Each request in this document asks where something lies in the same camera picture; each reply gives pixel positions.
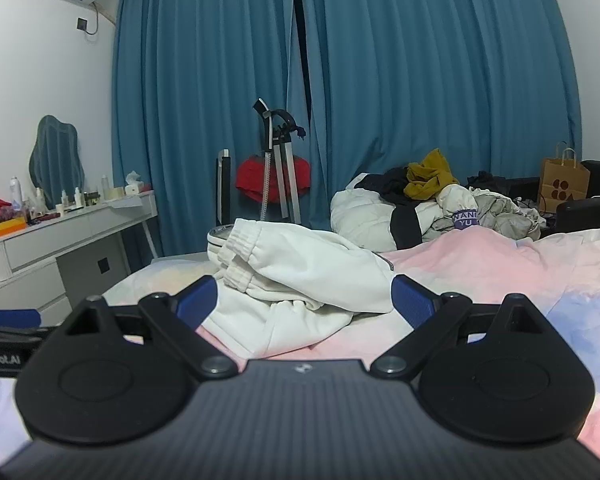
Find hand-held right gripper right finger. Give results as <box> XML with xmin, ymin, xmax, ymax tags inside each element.
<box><xmin>370</xmin><ymin>275</ymin><xmax>549</xmax><ymax>381</ymax></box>

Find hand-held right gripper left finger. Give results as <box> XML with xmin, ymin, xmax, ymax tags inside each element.
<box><xmin>62</xmin><ymin>275</ymin><xmax>240</xmax><ymax>381</ymax></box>

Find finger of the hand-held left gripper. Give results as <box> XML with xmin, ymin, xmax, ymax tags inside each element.
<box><xmin>0</xmin><ymin>309</ymin><xmax>43</xmax><ymax>330</ymax></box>

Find white sweatpants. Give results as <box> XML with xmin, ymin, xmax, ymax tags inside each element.
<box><xmin>206</xmin><ymin>218</ymin><xmax>414</xmax><ymax>359</ymax></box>

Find white dressing table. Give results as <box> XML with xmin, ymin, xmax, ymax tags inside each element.
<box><xmin>0</xmin><ymin>190</ymin><xmax>159</xmax><ymax>327</ymax></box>

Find orange tray box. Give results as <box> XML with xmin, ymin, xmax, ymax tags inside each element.
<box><xmin>0</xmin><ymin>217</ymin><xmax>26</xmax><ymax>242</ymax></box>

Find black and white panel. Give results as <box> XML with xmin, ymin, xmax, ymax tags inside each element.
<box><xmin>215</xmin><ymin>148</ymin><xmax>234</xmax><ymax>226</ymax></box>

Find pastel tie-dye duvet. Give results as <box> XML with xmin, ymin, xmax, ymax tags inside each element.
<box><xmin>102</xmin><ymin>225</ymin><xmax>600</xmax><ymax>467</ymax></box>

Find black cloth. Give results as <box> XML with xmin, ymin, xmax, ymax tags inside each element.
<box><xmin>366</xmin><ymin>166</ymin><xmax>417</xmax><ymax>207</ymax></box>

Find crumpled grey cloth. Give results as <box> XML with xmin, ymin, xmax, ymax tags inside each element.
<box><xmin>467</xmin><ymin>187</ymin><xmax>547</xmax><ymax>241</ymax></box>

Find mustard yellow cloth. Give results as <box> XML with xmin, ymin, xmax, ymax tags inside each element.
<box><xmin>403</xmin><ymin>148</ymin><xmax>460</xmax><ymax>201</ymax></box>

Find red cloth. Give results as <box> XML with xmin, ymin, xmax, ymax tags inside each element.
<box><xmin>235</xmin><ymin>155</ymin><xmax>312</xmax><ymax>205</ymax></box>

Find wavy-edged mirror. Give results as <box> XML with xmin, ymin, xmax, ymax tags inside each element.
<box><xmin>28</xmin><ymin>115</ymin><xmax>86</xmax><ymax>211</ymax></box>

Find black garment steamer stand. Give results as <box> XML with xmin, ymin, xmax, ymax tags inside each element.
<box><xmin>252</xmin><ymin>98</ymin><xmax>309</xmax><ymax>224</ymax></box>

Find brown paper bag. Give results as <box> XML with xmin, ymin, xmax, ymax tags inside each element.
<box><xmin>537</xmin><ymin>141</ymin><xmax>592</xmax><ymax>214</ymax></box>

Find black power cable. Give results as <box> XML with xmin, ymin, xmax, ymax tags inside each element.
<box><xmin>84</xmin><ymin>2</ymin><xmax>104</xmax><ymax>41</ymax></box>

